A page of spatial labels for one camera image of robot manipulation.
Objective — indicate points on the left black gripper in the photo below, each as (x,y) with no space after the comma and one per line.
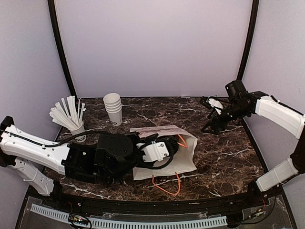
(153,139)

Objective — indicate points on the white slotted cable duct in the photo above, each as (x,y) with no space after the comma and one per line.
(125,221)

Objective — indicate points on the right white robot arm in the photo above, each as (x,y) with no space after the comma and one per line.
(263,105)

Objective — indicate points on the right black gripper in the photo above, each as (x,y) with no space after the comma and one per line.
(216,117)

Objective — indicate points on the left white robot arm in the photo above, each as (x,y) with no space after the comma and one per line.
(21,152)

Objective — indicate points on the printed paper takeout bag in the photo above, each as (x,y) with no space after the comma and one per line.
(182,161)

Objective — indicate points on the stack of white paper cups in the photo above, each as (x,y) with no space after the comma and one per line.
(113,107)

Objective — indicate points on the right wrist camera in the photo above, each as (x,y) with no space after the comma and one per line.
(235,89)

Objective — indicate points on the white cup holding straws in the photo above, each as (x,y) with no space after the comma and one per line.
(81,138)

